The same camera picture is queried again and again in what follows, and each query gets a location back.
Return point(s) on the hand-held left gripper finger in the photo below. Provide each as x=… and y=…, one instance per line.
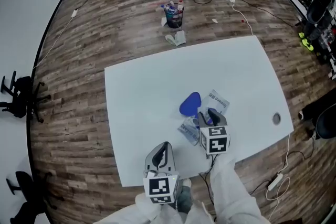
x=156, y=158
x=165, y=156

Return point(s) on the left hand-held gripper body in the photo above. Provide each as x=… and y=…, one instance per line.
x=160, y=187

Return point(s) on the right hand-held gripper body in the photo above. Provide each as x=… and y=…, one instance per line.
x=214, y=140

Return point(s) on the clear plastic packet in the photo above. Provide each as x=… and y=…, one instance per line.
x=189, y=131

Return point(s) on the person's right forearm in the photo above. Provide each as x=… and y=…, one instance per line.
x=231, y=191

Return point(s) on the person's left forearm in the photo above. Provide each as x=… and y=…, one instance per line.
x=148, y=208

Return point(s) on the person's left hand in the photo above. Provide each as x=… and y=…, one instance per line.
x=185, y=196

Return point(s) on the person's white suit torso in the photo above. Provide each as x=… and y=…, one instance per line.
x=157, y=220

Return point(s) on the white table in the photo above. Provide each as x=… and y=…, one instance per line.
x=147, y=102

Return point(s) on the crumpled grey white cloth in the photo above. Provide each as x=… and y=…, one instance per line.
x=177, y=38

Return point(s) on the small white paper scrap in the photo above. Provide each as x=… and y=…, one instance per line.
x=215, y=20

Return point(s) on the black mesh waste bin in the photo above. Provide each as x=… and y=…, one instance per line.
x=174, y=21

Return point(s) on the white paper sheet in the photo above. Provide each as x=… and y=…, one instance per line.
x=164, y=21

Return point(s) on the bunch of empty plastic bottles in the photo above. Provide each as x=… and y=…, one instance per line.
x=172, y=8

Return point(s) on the black office chair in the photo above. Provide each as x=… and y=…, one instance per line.
x=29, y=189
x=21, y=97

